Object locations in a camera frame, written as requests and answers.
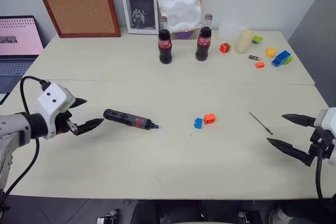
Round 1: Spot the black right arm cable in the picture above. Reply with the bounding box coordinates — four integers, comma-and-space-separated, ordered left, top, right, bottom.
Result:
314, 147, 334, 201

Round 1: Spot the open grey laptop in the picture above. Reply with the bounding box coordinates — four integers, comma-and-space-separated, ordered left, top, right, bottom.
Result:
0, 15, 45, 105

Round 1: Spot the large blue toy brick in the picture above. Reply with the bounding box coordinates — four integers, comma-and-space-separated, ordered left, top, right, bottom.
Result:
271, 50, 291, 68

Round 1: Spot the purple round object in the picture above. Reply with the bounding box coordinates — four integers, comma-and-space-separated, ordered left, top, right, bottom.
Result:
175, 30, 195, 40

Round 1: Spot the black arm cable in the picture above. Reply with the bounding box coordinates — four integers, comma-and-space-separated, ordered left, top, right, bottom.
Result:
314, 147, 334, 201
4, 76, 51, 196

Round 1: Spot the white round object under table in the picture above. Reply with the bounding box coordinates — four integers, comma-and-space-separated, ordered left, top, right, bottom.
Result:
269, 202, 299, 224

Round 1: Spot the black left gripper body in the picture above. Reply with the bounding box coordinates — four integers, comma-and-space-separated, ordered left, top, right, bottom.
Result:
54, 110, 79, 136

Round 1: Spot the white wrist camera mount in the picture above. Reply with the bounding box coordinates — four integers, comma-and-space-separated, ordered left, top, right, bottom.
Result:
313, 106, 336, 166
36, 82, 77, 140

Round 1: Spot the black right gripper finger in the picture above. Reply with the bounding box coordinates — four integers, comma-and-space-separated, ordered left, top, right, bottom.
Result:
266, 137, 314, 167
281, 113, 317, 128

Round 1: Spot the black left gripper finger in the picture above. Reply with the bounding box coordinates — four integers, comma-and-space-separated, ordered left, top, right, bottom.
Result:
68, 98, 88, 109
74, 118, 105, 136

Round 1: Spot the graphic design book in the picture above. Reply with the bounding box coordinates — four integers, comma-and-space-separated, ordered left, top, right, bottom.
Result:
117, 0, 160, 35

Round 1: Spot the black red electric screwdriver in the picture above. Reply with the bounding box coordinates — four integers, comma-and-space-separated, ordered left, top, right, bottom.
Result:
103, 108, 160, 131

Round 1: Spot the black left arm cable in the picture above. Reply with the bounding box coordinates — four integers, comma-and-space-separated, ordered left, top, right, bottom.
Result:
4, 76, 51, 196

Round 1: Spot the cork board brown frame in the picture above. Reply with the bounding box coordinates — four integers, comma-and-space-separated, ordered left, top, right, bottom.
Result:
30, 0, 122, 39

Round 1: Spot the black device under table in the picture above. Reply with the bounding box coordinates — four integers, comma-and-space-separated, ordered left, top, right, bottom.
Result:
96, 208, 119, 224

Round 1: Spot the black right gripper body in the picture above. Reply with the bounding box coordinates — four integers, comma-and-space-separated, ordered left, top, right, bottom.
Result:
308, 126, 335, 160

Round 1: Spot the thin metal screwdriver bit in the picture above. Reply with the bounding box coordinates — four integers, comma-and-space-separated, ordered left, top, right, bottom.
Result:
248, 111, 274, 136

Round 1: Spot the glass cola bottle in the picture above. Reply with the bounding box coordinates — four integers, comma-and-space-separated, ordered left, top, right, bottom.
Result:
195, 14, 213, 62
157, 15, 174, 65

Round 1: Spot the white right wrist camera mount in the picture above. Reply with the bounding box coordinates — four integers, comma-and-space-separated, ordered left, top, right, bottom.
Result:
313, 106, 336, 166

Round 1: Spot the red-orange toy block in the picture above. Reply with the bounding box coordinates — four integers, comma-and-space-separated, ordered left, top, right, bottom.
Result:
219, 41, 233, 55

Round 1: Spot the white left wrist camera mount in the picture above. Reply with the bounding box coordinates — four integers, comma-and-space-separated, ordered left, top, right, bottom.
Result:
36, 82, 77, 140

